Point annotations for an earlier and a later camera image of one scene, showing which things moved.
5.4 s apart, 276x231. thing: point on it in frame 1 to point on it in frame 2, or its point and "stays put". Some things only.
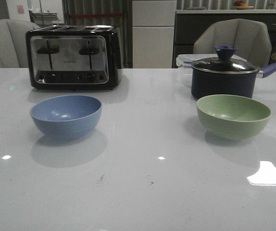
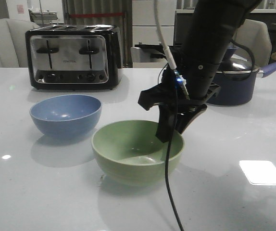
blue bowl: (67, 115) stays put
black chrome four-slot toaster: (74, 57) stays put
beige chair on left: (5, 44) stays put
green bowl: (232, 117) to (130, 152)
